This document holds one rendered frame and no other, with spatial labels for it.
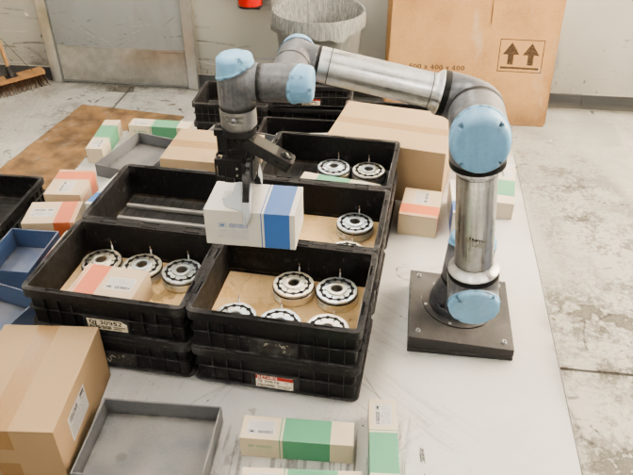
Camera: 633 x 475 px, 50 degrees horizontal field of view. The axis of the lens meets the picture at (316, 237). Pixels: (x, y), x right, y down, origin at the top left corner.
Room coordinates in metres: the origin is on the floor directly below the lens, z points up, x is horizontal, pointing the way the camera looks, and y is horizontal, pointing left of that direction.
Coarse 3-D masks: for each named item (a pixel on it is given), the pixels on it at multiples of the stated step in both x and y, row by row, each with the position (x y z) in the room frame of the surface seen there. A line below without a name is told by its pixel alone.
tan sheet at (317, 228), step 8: (304, 216) 1.66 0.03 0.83; (312, 216) 1.66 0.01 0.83; (320, 216) 1.66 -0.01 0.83; (304, 224) 1.61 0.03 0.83; (312, 224) 1.61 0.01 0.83; (320, 224) 1.61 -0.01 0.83; (328, 224) 1.61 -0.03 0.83; (376, 224) 1.61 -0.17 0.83; (304, 232) 1.58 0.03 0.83; (312, 232) 1.58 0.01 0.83; (320, 232) 1.58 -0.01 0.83; (328, 232) 1.58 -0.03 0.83; (376, 232) 1.58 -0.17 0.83; (320, 240) 1.54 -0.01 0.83; (328, 240) 1.54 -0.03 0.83; (336, 240) 1.54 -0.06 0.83; (344, 240) 1.54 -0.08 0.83; (368, 240) 1.54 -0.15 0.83
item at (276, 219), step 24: (216, 192) 1.30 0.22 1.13; (264, 192) 1.30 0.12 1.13; (288, 192) 1.30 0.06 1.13; (216, 216) 1.23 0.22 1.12; (240, 216) 1.22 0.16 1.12; (264, 216) 1.21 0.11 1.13; (288, 216) 1.20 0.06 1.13; (216, 240) 1.23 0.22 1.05; (240, 240) 1.22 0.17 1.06; (264, 240) 1.21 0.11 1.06; (288, 240) 1.20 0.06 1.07
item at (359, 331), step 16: (208, 272) 1.27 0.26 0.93; (368, 272) 1.27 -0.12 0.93; (368, 288) 1.21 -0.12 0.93; (192, 304) 1.15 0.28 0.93; (368, 304) 1.17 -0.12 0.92; (208, 320) 1.12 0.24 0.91; (224, 320) 1.11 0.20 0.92; (240, 320) 1.11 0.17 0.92; (256, 320) 1.10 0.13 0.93; (272, 320) 1.10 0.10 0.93; (288, 320) 1.10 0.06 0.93; (320, 336) 1.07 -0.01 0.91; (336, 336) 1.07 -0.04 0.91; (352, 336) 1.06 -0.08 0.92
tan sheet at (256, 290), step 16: (240, 272) 1.39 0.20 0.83; (224, 288) 1.33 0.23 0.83; (240, 288) 1.33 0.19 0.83; (256, 288) 1.33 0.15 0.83; (272, 288) 1.33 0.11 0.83; (256, 304) 1.27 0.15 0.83; (272, 304) 1.27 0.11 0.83; (304, 304) 1.27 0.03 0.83; (304, 320) 1.21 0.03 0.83; (352, 320) 1.21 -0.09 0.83
